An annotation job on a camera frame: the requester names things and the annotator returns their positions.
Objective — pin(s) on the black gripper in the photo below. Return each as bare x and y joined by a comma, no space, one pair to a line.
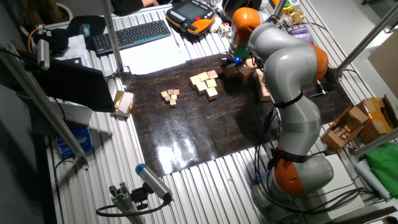
233,60

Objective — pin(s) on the large wooden cube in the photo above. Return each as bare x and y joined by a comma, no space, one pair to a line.
231,73
264,95
245,72
252,63
261,83
259,74

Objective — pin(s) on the forearm in black sleeve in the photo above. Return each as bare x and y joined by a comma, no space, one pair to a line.
127,6

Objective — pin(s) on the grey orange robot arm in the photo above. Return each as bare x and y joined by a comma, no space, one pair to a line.
289,68

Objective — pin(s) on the white paper stack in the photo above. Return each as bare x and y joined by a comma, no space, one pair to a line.
76,46

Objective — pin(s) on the bare person hand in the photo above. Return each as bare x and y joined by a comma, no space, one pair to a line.
152,2

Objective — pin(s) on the green flange adapter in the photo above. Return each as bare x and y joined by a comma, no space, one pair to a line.
241,52

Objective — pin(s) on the medium wooden cube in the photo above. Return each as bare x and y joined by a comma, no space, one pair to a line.
201,86
203,76
211,83
212,74
211,93
195,80

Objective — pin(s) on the colourful puzzle cube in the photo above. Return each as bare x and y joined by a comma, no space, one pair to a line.
224,30

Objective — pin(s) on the black filament spool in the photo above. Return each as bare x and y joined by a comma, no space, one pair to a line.
228,6

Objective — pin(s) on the small wooden cube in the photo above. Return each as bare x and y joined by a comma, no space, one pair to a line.
170,91
176,91
174,96
164,93
167,98
172,103

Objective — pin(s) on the orange black teach pendant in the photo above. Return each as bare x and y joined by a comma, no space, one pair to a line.
189,12

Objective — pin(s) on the purple plastic bag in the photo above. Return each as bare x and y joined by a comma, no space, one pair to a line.
302,35

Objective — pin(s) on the gold metal object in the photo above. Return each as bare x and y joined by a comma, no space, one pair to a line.
294,16

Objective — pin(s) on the yellow green button box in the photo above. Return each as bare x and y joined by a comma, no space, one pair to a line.
286,7

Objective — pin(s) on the black marble pattern mat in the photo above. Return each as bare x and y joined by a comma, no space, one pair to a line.
192,133

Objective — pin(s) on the large white paper sheet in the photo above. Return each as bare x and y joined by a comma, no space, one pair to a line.
152,59

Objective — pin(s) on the black computer keyboard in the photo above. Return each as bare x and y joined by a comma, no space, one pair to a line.
130,35

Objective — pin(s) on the gold white small box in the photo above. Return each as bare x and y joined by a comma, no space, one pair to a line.
126,102

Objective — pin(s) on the open cardboard box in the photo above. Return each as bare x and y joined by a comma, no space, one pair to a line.
351,116

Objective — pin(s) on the black mouse pad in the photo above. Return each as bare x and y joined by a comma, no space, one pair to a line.
98,25

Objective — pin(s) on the cardboard box yellow tape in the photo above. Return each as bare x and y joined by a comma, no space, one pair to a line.
376,118

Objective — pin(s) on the grey computer mouse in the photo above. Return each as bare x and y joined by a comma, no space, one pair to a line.
85,30

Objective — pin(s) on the flat cardboard sheet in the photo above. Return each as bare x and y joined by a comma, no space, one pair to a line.
387,65

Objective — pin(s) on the black laptop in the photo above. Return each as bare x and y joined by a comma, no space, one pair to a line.
77,84

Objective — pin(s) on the grey laptop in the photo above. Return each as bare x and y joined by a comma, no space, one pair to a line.
77,116

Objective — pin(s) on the white round pot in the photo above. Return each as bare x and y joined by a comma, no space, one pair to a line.
69,12

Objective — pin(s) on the blue tissue pack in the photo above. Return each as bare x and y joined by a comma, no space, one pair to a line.
76,141

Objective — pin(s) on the short aluminium profile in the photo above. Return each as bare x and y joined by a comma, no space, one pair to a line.
124,202

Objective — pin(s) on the white paper roll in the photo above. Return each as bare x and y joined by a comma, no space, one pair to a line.
371,179

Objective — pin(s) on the black cloth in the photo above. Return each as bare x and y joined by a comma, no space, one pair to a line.
53,40

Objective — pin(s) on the green cloth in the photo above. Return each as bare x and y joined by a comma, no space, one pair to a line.
384,168

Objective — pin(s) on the black metal bar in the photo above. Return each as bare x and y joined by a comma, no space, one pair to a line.
367,216

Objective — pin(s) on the aluminium frame beam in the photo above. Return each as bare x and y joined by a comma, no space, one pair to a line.
376,143
40,102
112,37
370,35
279,7

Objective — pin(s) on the silver camera blue cap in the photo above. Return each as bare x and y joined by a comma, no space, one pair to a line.
152,180

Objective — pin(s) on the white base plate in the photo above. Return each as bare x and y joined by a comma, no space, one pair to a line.
345,180

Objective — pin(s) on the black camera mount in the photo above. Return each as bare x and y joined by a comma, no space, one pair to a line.
140,196

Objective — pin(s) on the silver depth camera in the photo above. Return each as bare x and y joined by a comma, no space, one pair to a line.
43,54

